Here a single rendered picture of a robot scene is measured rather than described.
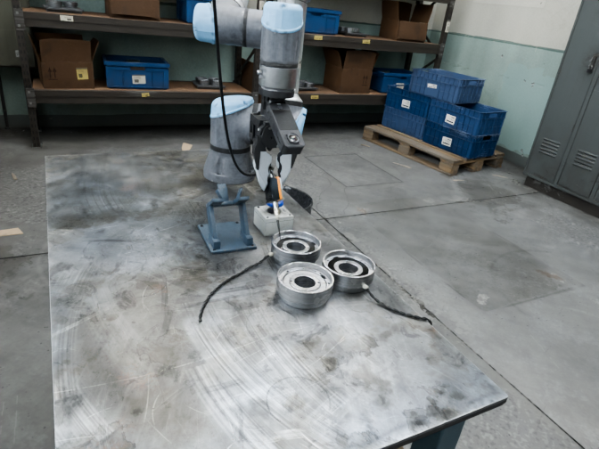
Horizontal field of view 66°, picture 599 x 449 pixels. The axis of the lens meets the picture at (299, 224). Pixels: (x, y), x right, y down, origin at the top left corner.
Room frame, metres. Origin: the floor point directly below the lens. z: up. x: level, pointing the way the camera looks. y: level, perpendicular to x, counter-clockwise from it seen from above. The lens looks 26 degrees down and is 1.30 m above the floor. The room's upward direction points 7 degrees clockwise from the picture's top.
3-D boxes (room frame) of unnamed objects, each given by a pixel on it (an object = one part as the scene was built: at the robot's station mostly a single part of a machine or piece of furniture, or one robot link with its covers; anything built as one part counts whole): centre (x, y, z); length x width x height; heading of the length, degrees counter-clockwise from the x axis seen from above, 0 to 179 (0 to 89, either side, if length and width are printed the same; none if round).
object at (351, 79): (5.17, -0.31, 0.67); 0.52 x 0.43 x 0.43; 120
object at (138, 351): (0.89, 0.21, 0.79); 1.20 x 0.60 x 0.02; 30
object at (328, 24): (4.91, 0.16, 1.11); 0.52 x 0.38 x 0.22; 120
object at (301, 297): (0.72, -0.02, 0.82); 0.10 x 0.10 x 0.04
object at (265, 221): (0.98, 0.07, 0.82); 0.08 x 0.07 x 0.05; 30
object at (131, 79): (4.11, 1.58, 0.56); 0.52 x 0.38 x 0.22; 117
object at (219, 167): (1.29, 0.23, 0.85); 0.15 x 0.15 x 0.10
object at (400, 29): (5.47, -0.86, 1.19); 0.45 x 0.40 x 0.37; 115
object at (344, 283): (0.79, -0.11, 0.82); 0.10 x 0.10 x 0.04
